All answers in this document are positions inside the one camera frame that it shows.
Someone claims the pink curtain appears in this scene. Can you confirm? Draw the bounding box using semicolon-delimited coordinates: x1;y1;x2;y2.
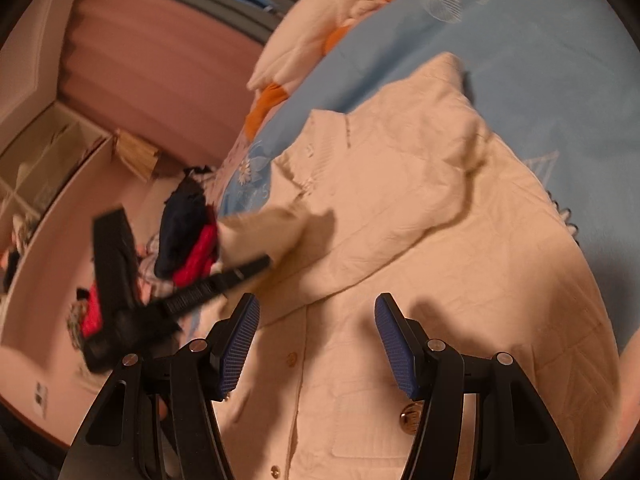
60;0;281;171

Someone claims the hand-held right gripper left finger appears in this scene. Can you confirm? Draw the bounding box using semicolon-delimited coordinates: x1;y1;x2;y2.
60;292;262;480

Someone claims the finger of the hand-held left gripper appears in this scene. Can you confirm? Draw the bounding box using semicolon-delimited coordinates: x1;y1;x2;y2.
150;254;271;319

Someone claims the red puffer jacket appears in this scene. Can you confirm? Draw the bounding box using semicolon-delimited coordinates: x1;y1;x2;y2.
75;282;113;341

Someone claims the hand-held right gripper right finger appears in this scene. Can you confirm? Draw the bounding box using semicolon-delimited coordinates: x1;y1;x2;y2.
374;292;581;480

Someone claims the light blue floral duvet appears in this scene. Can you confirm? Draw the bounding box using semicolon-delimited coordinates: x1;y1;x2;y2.
220;0;640;361

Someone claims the white goose plush toy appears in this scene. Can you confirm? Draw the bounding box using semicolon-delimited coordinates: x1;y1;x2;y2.
245;0;431;138

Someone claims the red garment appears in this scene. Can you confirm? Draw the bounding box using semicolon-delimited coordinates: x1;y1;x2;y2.
172;222;221;288

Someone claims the white shelf cabinet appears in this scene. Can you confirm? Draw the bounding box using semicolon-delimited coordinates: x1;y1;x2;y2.
0;0;112;261

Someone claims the navy garment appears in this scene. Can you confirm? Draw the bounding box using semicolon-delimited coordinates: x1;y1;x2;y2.
154;167;221;278

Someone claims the plaid cloth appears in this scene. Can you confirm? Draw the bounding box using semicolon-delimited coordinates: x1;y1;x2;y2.
135;245;176;301

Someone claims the green patterned cloth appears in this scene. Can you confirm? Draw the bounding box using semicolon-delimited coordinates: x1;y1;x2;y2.
66;300;87;352

